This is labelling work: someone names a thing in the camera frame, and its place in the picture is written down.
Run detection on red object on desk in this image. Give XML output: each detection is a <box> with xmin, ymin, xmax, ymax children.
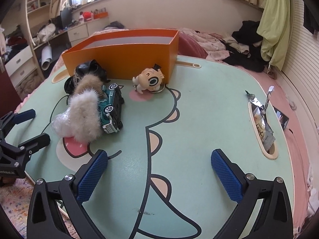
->
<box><xmin>82</xmin><ymin>11</ymin><xmax>94</xmax><ymax>22</ymax></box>

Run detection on clear plastic wrapped bundle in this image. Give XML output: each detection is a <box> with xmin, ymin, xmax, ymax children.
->
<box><xmin>51</xmin><ymin>111</ymin><xmax>72</xmax><ymax>138</ymax></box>

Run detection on colourful speckled rug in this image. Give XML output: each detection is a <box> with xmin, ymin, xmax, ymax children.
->
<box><xmin>0</xmin><ymin>178</ymin><xmax>78</xmax><ymax>239</ymax></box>

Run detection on white fluffy fur scrunchie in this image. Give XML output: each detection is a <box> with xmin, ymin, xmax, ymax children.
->
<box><xmin>69</xmin><ymin>90</ymin><xmax>102</xmax><ymax>143</ymax></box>

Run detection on rolled white paper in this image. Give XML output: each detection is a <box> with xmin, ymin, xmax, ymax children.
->
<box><xmin>41</xmin><ymin>45</ymin><xmax>52</xmax><ymax>71</ymax></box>

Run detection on brown fluffy fur scrunchie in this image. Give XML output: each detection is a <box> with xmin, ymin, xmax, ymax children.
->
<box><xmin>73</xmin><ymin>74</ymin><xmax>103</xmax><ymax>97</ymax></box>

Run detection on green toy car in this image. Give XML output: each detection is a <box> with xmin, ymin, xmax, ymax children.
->
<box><xmin>98</xmin><ymin>83</ymin><xmax>124</xmax><ymax>134</ymax></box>

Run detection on black satin lace scrunchie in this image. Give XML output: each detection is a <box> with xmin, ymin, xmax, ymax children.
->
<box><xmin>64</xmin><ymin>59</ymin><xmax>110</xmax><ymax>95</ymax></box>

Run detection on smartphone on bed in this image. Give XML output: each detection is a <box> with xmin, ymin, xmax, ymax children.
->
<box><xmin>274</xmin><ymin>107</ymin><xmax>289</xmax><ymax>130</ymax></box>

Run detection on white drawer cabinet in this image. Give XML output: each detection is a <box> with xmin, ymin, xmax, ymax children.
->
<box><xmin>68</xmin><ymin>24</ymin><xmax>89</xmax><ymax>42</ymax></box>

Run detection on silver snack wrapper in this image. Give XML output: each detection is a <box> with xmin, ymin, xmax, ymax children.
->
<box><xmin>245</xmin><ymin>86</ymin><xmax>275</xmax><ymax>155</ymax></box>

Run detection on black computer monitor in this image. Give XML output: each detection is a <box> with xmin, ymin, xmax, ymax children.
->
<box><xmin>60</xmin><ymin>8</ymin><xmax>72</xmax><ymax>29</ymax></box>

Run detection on orange cardboard box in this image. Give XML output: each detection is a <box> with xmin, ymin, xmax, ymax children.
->
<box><xmin>62</xmin><ymin>29</ymin><xmax>179</xmax><ymax>84</ymax></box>

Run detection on orange tray on desk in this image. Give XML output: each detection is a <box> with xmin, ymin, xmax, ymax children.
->
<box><xmin>94</xmin><ymin>12</ymin><xmax>108</xmax><ymax>20</ymax></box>

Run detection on black clothes pile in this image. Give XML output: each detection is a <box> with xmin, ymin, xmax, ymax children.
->
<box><xmin>220</xmin><ymin>20</ymin><xmax>268</xmax><ymax>73</ymax></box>

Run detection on red pillow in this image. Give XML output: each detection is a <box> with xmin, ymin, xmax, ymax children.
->
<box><xmin>178</xmin><ymin>32</ymin><xmax>208</xmax><ymax>59</ymax></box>

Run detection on pink floral quilt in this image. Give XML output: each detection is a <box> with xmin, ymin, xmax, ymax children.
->
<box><xmin>179</xmin><ymin>28</ymin><xmax>230</xmax><ymax>62</ymax></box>

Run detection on green hanging garment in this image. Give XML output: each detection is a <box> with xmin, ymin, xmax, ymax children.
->
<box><xmin>257</xmin><ymin>0</ymin><xmax>290</xmax><ymax>70</ymax></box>

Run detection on black hanging garment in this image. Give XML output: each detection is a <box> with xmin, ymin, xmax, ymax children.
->
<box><xmin>303</xmin><ymin>4</ymin><xmax>319</xmax><ymax>34</ymax></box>

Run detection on cartoon pig figure keychain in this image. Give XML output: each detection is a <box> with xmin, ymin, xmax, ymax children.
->
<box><xmin>132</xmin><ymin>64</ymin><xmax>164</xmax><ymax>94</ymax></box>

